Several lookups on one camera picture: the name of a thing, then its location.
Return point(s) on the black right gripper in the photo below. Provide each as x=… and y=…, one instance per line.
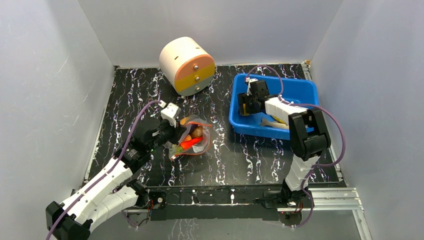
x=247, y=100

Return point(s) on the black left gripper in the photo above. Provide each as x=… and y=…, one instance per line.
x=177, y=131

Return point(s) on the orange toy lemon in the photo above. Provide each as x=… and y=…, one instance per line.
x=185, y=121

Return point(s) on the clear orange-zip bag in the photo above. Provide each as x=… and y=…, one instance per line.
x=207, y=139

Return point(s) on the yellow toy pear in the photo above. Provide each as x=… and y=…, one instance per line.
x=243, y=110

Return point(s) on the orange-red toy peach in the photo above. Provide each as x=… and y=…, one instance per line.
x=187, y=138

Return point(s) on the white toy onion half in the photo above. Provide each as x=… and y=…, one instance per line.
x=197, y=132

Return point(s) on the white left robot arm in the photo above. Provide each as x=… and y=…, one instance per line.
x=105, y=195

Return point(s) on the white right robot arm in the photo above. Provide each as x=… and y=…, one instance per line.
x=308, y=135

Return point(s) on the grey toy fish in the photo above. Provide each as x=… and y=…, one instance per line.
x=273, y=124

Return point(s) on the yellow toy banana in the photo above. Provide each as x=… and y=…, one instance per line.
x=279, y=120

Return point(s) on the blue plastic bin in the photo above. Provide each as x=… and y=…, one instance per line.
x=299, y=91

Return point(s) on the cylindrical wooden drawer box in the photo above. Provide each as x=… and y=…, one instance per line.
x=187, y=66

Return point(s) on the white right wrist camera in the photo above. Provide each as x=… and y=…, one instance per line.
x=249, y=80

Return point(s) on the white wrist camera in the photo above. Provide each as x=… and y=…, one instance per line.
x=249, y=80
x=170, y=112

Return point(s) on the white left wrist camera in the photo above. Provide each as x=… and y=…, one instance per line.
x=170, y=112

